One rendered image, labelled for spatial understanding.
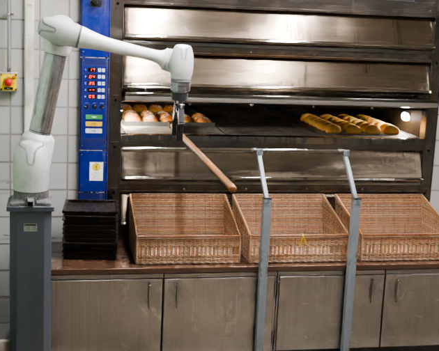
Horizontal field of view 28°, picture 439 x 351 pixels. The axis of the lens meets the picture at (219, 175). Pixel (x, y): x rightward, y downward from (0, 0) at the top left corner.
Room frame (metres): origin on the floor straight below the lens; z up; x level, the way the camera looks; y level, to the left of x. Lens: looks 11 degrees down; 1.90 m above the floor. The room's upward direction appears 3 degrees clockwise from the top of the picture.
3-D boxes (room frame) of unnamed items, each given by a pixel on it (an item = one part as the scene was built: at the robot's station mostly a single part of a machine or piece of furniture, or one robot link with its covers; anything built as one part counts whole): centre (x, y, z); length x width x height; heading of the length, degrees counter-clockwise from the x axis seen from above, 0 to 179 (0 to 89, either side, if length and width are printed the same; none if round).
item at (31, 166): (3.84, 0.84, 1.17); 0.18 x 0.16 x 0.22; 9
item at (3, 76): (4.62, 1.14, 1.46); 0.10 x 0.07 x 0.10; 102
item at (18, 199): (3.81, 0.84, 1.03); 0.22 x 0.18 x 0.06; 11
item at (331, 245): (4.71, -0.39, 0.72); 0.56 x 0.49 x 0.28; 102
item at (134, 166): (4.97, -0.32, 1.02); 1.79 x 0.11 x 0.19; 102
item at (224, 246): (4.59, 0.19, 0.72); 0.56 x 0.49 x 0.28; 101
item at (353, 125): (5.52, -0.80, 1.21); 0.61 x 0.48 x 0.06; 12
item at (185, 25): (4.97, -0.32, 1.80); 1.79 x 0.11 x 0.19; 102
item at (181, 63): (3.97, 0.19, 1.65); 0.13 x 0.11 x 0.16; 9
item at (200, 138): (4.99, -0.32, 1.16); 1.80 x 0.06 x 0.04; 102
